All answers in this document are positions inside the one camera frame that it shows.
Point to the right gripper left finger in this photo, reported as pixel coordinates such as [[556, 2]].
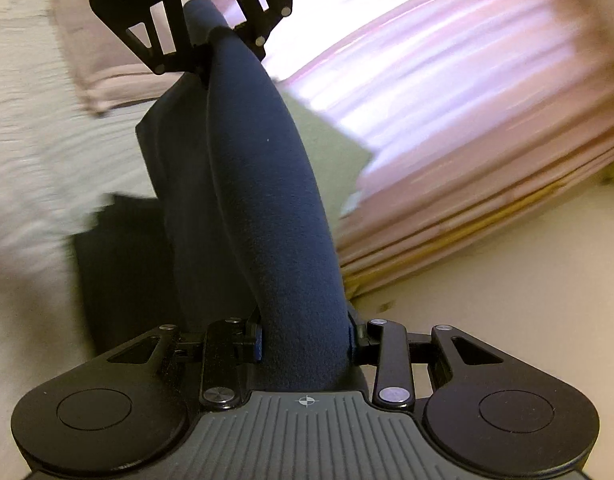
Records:
[[212, 369]]

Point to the striped white bed sheet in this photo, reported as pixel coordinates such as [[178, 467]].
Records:
[[58, 165]]

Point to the pink folded blanket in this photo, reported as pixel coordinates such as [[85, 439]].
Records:
[[105, 72]]

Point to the pink window curtain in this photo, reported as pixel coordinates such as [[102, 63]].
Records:
[[474, 112]]

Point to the green knitted cushion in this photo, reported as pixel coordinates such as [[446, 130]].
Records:
[[337, 160]]

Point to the navy blue garment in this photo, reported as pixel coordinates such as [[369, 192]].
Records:
[[244, 216]]

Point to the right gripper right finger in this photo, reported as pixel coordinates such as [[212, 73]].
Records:
[[391, 349]]

